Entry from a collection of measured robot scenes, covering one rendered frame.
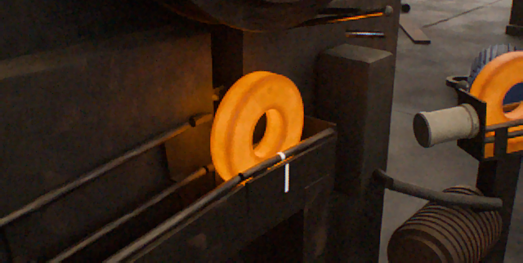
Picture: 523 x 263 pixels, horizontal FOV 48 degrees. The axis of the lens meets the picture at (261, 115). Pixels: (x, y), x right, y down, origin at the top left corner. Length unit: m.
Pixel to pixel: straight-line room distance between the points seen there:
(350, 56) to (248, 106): 0.24
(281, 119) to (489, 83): 0.39
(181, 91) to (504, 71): 0.54
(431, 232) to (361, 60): 0.30
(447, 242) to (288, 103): 0.36
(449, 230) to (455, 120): 0.18
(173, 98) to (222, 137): 0.08
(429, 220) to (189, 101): 0.46
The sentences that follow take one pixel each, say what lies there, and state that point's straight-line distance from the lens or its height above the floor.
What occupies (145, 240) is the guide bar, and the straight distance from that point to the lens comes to 0.63.
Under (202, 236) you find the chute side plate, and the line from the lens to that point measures 0.68.
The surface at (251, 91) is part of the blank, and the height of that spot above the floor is 0.81.
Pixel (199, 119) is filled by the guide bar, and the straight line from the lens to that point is 0.75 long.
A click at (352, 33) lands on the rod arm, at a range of 0.74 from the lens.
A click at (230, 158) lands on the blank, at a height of 0.73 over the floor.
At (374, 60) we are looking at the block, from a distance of 0.89.
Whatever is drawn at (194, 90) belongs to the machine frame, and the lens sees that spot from 0.75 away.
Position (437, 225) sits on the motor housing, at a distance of 1.00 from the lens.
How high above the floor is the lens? 1.03
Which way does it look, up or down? 21 degrees down
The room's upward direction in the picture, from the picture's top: straight up
